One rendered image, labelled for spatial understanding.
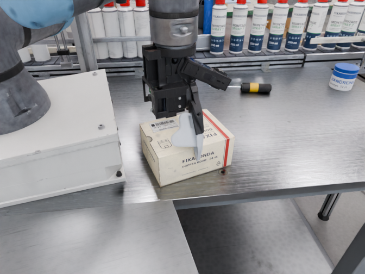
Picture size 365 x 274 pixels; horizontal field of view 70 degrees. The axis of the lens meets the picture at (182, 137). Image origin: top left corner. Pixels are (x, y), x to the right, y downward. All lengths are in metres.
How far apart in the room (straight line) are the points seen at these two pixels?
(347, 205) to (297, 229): 0.59
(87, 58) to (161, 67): 0.47
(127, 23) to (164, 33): 0.57
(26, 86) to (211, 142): 0.36
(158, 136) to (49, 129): 0.20
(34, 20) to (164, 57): 0.18
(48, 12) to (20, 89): 0.24
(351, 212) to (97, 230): 1.53
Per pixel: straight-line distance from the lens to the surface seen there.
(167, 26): 0.41
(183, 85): 0.45
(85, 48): 0.86
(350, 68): 1.00
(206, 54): 1.04
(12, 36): 0.55
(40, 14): 0.34
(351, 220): 1.76
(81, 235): 0.48
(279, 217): 1.31
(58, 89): 0.66
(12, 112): 0.55
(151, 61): 0.45
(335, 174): 0.63
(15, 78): 0.55
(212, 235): 1.19
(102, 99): 0.58
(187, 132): 0.47
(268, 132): 0.70
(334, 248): 1.60
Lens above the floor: 1.21
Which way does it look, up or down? 36 degrees down
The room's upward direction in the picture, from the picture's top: straight up
